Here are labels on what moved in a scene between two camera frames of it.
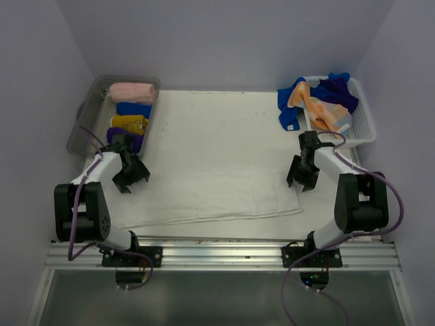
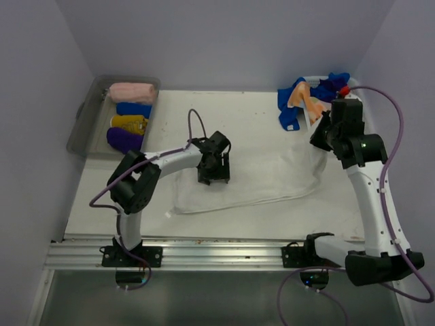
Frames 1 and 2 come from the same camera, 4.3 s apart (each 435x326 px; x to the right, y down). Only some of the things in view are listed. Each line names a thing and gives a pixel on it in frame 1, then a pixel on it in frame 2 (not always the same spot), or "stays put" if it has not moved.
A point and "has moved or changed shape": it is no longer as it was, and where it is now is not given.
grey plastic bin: [89, 132] stays put
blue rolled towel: [134, 109] stays put
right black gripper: [309, 183] -> [317, 139]
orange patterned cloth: [323, 115] stays put
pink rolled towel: [132, 92] stays put
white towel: [185, 195] has moved or changed shape
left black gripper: [140, 172] -> [221, 173]
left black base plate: [111, 259] stays put
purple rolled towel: [136, 140] stays put
